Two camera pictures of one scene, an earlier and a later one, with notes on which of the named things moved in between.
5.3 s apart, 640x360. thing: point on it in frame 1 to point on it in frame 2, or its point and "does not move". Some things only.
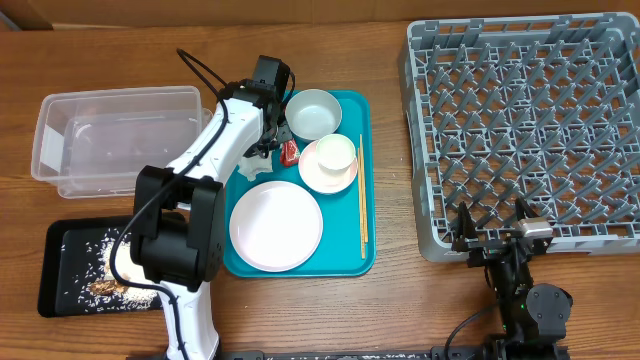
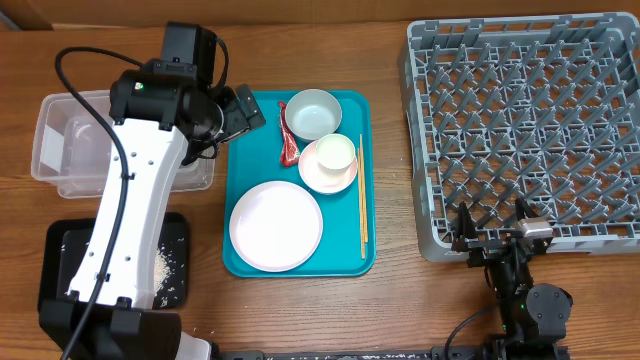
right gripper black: x=464 y=239 does not move
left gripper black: x=263 y=147 to x=237 y=120
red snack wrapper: x=289 y=154 does not move
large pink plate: x=276 y=226 does not move
